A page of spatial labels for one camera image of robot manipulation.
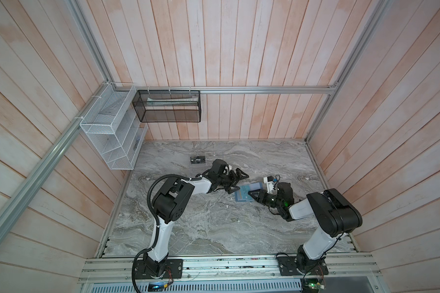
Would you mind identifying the clear acrylic card stand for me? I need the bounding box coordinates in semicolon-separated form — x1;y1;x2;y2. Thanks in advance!
190;155;223;166

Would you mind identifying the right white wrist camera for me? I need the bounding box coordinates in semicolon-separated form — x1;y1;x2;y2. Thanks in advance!
264;175;280;195

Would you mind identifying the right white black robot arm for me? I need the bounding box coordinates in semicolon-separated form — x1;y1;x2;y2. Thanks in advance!
248;183;363;273

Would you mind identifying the white ventilation grille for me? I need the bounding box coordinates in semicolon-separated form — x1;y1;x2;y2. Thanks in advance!
81;279;302;293

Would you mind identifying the black card in stand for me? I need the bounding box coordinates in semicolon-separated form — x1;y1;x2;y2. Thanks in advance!
190;156;206;164

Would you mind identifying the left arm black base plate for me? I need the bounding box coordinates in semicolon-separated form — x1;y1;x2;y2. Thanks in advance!
132;258;183;280

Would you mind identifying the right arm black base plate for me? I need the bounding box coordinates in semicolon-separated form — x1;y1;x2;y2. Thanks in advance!
276;255;329;276

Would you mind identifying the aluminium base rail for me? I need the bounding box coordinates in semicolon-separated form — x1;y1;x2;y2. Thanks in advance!
78;253;382;284

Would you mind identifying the left black corrugated cable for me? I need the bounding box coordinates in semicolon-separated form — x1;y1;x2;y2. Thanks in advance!
131;173;202;293

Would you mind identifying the white wire mesh shelf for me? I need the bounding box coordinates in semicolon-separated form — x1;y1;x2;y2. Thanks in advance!
80;83;148;170

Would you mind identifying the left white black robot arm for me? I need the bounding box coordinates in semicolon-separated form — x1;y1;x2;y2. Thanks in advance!
144;159;249;264

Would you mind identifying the black mesh basket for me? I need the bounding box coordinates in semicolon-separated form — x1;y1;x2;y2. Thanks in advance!
132;90;202;123

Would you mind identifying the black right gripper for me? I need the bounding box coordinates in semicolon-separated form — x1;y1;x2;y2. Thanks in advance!
248;188;282;209

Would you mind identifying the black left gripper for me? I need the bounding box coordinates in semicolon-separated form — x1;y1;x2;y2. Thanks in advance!
217;168;249;194

